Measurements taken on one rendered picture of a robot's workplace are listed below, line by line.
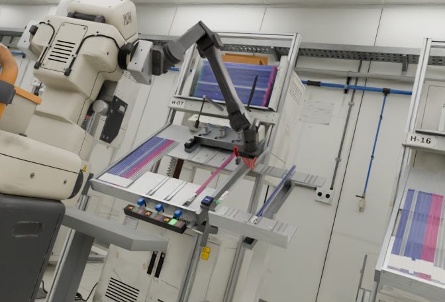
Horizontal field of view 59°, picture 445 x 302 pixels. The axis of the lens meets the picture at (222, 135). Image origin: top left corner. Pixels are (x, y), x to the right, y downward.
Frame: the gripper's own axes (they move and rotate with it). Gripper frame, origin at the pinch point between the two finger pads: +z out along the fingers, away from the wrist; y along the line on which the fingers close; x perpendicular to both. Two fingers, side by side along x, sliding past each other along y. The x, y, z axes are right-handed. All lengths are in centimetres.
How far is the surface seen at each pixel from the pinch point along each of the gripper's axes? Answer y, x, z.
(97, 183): 79, 21, 19
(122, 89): 159, -87, 16
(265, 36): 34, -93, -35
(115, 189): 66, 21, 18
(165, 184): 45.2, 7.2, 17.8
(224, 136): 35, -38, 10
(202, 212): 15.6, 18.4, 17.4
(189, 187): 32.3, 4.6, 17.3
